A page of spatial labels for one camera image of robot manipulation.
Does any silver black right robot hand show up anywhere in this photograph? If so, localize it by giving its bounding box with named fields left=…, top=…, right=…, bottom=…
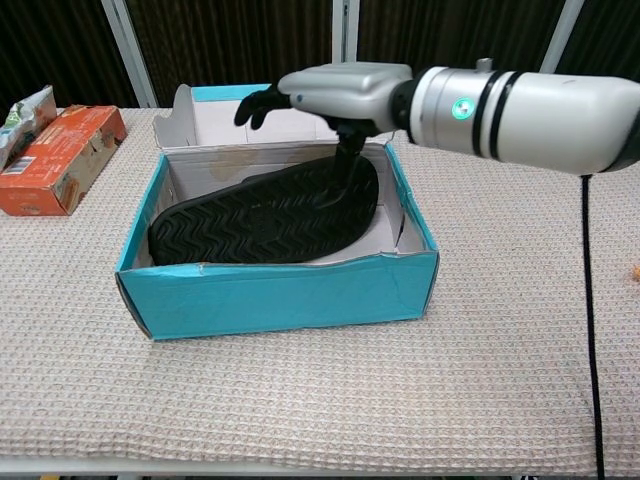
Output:
left=234, top=62, right=415, bottom=207

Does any black shoe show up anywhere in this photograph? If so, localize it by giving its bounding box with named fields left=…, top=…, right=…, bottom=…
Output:
left=147, top=154, right=380, bottom=266

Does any light blue shoe box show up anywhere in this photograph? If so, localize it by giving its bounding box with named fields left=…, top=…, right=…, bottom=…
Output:
left=115, top=83, right=441, bottom=342

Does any orange cardboard carton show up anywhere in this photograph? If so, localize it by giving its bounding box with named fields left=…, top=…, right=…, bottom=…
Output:
left=0, top=104, right=128, bottom=217

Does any beige waffle table cloth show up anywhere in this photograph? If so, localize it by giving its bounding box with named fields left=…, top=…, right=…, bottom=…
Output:
left=0, top=106, right=640, bottom=464

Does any crumpled green white snack bag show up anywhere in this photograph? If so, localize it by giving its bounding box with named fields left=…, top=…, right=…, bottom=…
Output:
left=0, top=84, right=59, bottom=171

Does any white upright frame post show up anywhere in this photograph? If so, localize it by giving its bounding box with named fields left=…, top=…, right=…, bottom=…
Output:
left=331, top=0, right=361, bottom=66

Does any white slanted frame post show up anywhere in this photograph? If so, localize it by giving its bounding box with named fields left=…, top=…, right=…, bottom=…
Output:
left=101, top=0, right=159, bottom=109
left=539, top=0, right=585, bottom=74

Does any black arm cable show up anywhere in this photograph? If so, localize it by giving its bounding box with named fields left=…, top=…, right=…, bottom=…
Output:
left=578, top=172, right=607, bottom=480

